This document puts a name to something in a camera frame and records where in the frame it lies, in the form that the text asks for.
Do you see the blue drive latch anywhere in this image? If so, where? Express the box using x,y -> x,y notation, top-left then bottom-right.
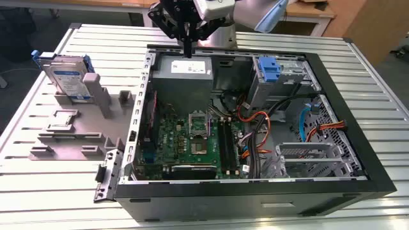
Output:
258,56 -> 282,83

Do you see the metal socket cover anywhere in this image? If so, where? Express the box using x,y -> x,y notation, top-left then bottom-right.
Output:
188,110 -> 210,140

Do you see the black chair base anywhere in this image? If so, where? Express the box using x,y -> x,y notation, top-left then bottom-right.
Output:
390,35 -> 409,58

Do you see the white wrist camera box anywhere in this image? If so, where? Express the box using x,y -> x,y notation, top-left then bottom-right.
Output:
193,0 -> 236,23

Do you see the grey power supply unit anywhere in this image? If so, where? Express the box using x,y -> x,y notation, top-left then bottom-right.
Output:
149,55 -> 214,115

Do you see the wooden cabinet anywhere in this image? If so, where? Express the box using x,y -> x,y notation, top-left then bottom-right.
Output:
325,0 -> 409,68

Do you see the wooden desk white frame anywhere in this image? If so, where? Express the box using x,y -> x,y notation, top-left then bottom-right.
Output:
41,0 -> 338,36

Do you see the grey case latch panel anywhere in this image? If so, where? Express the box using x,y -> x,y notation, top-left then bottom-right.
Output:
93,148 -> 125,204

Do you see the black RAM slot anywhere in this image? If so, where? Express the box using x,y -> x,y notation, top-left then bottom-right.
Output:
225,116 -> 241,175
217,116 -> 232,175

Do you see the orange power wire black plug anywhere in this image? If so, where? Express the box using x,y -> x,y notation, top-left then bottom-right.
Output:
305,119 -> 349,144

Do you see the blue flat wire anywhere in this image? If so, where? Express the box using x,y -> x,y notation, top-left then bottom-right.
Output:
298,102 -> 321,144

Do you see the CPU socket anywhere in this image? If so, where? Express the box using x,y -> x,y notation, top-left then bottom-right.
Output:
189,140 -> 210,156

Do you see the grey optical drive cage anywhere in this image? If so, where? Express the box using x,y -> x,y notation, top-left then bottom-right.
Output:
248,55 -> 322,113

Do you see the silver CPU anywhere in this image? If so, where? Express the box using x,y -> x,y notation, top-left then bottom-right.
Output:
50,114 -> 73,127

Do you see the black open PC case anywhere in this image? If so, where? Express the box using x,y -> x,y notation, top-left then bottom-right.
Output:
113,44 -> 398,222

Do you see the grey parts rack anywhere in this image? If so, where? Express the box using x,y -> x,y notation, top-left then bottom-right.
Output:
28,73 -> 138,161

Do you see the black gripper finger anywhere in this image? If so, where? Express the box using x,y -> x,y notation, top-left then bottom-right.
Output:
189,18 -> 225,59
148,4 -> 190,59

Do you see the green motherboard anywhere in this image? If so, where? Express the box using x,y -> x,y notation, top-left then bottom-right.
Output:
133,109 -> 254,180

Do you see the black graphics card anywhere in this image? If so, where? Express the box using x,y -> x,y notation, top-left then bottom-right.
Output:
161,164 -> 217,181

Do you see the black cable bundle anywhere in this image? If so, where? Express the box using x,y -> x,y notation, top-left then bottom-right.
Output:
250,93 -> 318,179

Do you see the orange yellow wire bundle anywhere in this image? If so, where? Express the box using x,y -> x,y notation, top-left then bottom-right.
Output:
236,92 -> 274,160

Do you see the hard disk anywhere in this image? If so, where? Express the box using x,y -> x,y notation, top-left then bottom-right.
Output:
31,49 -> 96,104

